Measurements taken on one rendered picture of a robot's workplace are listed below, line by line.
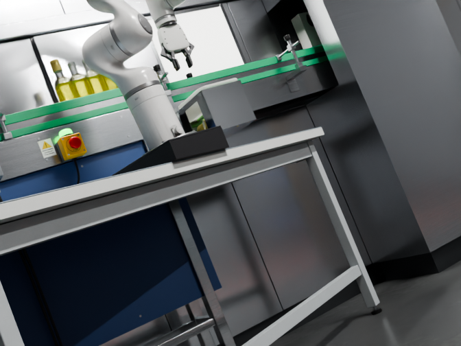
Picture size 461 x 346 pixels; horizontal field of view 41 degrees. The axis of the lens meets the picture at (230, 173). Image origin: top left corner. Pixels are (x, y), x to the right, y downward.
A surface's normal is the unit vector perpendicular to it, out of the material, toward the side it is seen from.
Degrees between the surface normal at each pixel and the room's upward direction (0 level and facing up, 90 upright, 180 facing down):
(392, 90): 90
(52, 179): 90
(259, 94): 90
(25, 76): 90
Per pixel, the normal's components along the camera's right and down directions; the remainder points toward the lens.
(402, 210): -0.81, 0.29
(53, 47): 0.45, -0.25
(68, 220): 0.73, -0.35
